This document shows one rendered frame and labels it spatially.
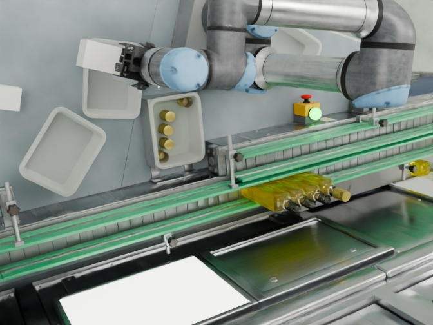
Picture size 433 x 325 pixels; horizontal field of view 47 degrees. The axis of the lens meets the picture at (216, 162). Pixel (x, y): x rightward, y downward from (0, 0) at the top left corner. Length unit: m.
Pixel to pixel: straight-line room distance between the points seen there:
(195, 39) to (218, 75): 0.62
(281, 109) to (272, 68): 0.55
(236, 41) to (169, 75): 0.15
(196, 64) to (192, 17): 0.67
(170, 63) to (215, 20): 0.13
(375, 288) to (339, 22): 0.69
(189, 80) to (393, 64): 0.47
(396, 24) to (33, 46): 0.95
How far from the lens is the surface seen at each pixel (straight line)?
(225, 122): 1.75
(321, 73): 1.25
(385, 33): 1.15
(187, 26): 1.56
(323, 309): 1.31
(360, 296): 1.36
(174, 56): 0.89
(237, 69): 0.96
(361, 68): 1.17
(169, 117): 1.58
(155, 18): 1.62
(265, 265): 1.45
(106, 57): 1.19
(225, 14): 0.96
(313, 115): 1.84
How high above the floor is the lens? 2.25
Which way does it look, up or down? 58 degrees down
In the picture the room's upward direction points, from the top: 113 degrees clockwise
